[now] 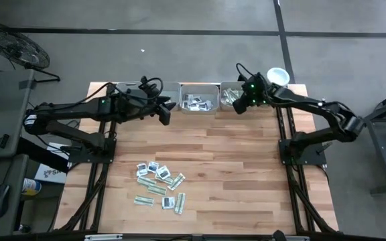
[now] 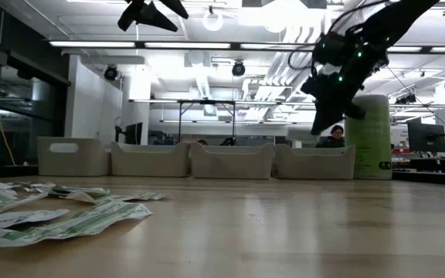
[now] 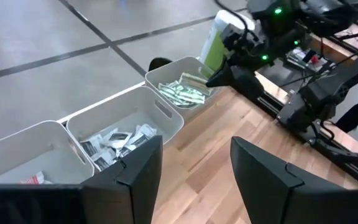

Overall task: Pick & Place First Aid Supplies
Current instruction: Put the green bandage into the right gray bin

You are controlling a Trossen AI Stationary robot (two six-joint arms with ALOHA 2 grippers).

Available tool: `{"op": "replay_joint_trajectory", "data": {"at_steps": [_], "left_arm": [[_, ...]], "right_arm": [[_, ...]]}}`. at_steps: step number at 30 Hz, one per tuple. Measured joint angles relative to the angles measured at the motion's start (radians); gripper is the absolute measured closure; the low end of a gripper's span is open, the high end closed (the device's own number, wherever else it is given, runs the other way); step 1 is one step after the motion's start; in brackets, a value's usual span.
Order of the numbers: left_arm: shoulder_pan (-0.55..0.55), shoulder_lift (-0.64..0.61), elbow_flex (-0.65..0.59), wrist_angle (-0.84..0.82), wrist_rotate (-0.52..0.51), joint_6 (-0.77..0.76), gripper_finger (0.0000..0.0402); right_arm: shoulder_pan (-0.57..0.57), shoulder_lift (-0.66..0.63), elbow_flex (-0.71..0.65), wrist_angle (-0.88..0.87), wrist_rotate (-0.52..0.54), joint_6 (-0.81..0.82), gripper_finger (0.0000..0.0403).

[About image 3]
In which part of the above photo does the black aluminium frame brace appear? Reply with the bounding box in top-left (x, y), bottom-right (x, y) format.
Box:
top-left (309, 138), bottom-right (358, 167)

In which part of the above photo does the light grey plastic bin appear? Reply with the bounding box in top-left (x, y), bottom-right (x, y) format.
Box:
top-left (144, 55), bottom-right (223, 123)
top-left (0, 120), bottom-right (95, 185)
top-left (66, 86), bottom-right (185, 172)

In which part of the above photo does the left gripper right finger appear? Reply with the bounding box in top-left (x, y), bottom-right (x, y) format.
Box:
top-left (230, 136), bottom-right (347, 224)

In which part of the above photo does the white red-label ointment packet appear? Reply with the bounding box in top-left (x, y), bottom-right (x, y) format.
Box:
top-left (20, 170), bottom-right (46, 185)

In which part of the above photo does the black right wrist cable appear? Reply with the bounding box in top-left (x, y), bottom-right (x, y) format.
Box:
top-left (214, 0), bottom-right (260, 43)

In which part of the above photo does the black aluminium frame rail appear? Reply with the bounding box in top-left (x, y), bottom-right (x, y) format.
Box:
top-left (253, 90), bottom-right (358, 189)

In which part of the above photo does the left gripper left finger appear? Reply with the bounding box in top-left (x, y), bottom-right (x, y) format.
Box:
top-left (82, 135), bottom-right (163, 224)

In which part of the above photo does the white dark-label wipe packet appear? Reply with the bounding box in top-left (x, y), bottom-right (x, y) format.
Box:
top-left (129, 123), bottom-right (158, 147)
top-left (103, 130), bottom-right (133, 149)
top-left (118, 144), bottom-right (136, 158)
top-left (93, 147), bottom-right (117, 171)
top-left (80, 134), bottom-right (102, 158)

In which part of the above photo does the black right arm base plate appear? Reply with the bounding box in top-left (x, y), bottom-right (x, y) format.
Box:
top-left (275, 111), bottom-right (338, 147)

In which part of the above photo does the green disinfectant wipes canister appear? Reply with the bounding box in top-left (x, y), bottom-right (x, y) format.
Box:
top-left (199, 9), bottom-right (256, 75)

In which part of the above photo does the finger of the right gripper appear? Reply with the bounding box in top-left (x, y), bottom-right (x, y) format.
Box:
top-left (206, 67), bottom-right (239, 88)

